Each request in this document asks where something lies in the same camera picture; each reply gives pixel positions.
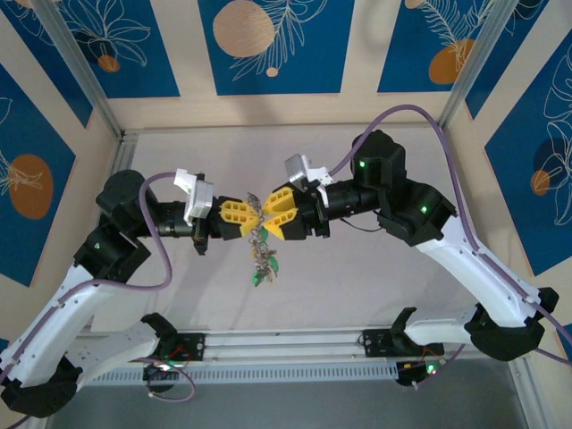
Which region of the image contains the circuit board with green light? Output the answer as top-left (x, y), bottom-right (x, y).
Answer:
top-left (395, 355), bottom-right (444, 390)
top-left (141, 358), bottom-right (180, 394)

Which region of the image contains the aluminium back rail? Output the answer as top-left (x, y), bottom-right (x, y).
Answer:
top-left (120, 126), bottom-right (444, 135)

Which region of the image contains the thin purple cable loop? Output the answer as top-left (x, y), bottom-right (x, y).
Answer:
top-left (127, 354), bottom-right (197, 404)

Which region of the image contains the grey slotted cable duct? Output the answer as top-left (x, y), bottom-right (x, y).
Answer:
top-left (78, 361), bottom-right (401, 386)

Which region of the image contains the thin black wire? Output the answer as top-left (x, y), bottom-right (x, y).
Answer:
top-left (341, 217), bottom-right (382, 234)

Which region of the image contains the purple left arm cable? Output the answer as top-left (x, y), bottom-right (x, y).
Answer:
top-left (0, 172), bottom-right (181, 429)

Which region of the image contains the metal keyring chain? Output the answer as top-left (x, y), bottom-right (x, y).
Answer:
top-left (244, 190), bottom-right (281, 276)

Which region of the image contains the aluminium frame post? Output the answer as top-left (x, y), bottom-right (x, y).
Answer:
top-left (33, 0), bottom-right (125, 139)
top-left (437, 0), bottom-right (513, 129)
top-left (504, 357), bottom-right (544, 429)

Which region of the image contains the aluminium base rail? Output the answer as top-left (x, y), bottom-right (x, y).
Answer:
top-left (71, 329), bottom-right (475, 364)

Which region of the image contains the black mounting plate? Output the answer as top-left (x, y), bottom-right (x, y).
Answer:
top-left (360, 328), bottom-right (397, 358)
top-left (167, 332), bottom-right (207, 362)

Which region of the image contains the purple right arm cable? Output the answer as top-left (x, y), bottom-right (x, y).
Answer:
top-left (328, 103), bottom-right (572, 366)

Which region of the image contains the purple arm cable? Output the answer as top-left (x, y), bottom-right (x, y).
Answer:
top-left (328, 103), bottom-right (572, 366)
top-left (0, 172), bottom-right (181, 429)

